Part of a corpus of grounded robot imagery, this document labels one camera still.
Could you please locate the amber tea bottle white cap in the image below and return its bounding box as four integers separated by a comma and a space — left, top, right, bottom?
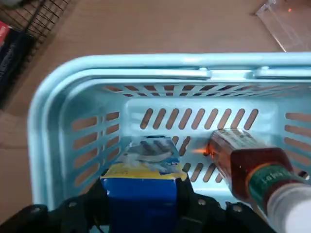
205, 128, 311, 233

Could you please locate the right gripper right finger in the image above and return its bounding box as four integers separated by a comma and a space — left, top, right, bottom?
175, 178, 268, 233

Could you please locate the black wire snack shelf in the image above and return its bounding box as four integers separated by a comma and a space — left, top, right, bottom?
0, 0, 71, 110

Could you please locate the light blue plastic basket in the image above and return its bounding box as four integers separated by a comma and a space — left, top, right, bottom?
27, 52, 311, 233

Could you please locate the blue Oreo cookie packet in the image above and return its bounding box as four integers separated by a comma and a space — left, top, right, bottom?
101, 135, 188, 233

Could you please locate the dark chocolate cookie box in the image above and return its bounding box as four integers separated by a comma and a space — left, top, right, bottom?
0, 20, 35, 107

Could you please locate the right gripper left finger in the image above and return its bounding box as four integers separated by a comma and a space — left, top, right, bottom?
0, 178, 110, 233

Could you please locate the clear acrylic beverage shelf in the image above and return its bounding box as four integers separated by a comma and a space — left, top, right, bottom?
250, 0, 311, 53

